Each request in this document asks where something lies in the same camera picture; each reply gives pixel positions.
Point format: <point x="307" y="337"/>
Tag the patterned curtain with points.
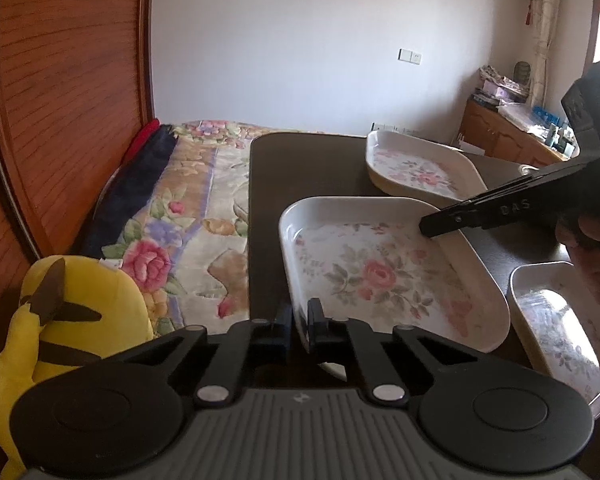
<point x="545" y="35"/>

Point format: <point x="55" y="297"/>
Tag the large floral white plate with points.
<point x="380" y="275"/>

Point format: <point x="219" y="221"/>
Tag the person's right hand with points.
<point x="597" y="280"/>

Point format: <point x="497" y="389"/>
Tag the white wall socket strip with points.
<point x="395" y="128"/>

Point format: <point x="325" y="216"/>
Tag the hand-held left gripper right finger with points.
<point x="325" y="337"/>

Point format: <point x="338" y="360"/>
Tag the floral bed blanket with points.
<point x="195" y="200"/>

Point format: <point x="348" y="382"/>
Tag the wooden cabinet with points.
<point x="495" y="132"/>

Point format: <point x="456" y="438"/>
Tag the red cloth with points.
<point x="147" y="131"/>

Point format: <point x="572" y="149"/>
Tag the dark blue cloth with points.
<point x="135" y="185"/>

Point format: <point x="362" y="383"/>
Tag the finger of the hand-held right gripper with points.
<point x="480" y="215"/>
<point x="540" y="180"/>

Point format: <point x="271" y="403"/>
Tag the dark green object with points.
<point x="522" y="72"/>

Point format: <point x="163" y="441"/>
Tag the group of small blue bottles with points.
<point x="555" y="130"/>

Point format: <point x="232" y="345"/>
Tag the clear plastic wrapped bundle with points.
<point x="522" y="116"/>

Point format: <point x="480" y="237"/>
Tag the pile of papers and books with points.
<point x="495" y="87"/>

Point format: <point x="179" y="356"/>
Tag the white wall switch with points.
<point x="410" y="56"/>

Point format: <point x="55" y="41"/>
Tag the white paper box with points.
<point x="470" y="146"/>

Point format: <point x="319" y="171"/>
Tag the yellow plush toy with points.
<point x="80" y="295"/>

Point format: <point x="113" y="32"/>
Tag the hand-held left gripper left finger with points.
<point x="274" y="337"/>

